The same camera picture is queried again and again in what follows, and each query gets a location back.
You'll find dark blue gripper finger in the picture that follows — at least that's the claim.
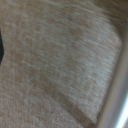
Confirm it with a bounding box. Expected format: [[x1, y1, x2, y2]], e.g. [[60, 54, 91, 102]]
[[0, 29, 5, 64]]

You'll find long silver drawer handle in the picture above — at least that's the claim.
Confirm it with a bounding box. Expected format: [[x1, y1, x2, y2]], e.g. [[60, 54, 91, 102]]
[[95, 31, 128, 128]]

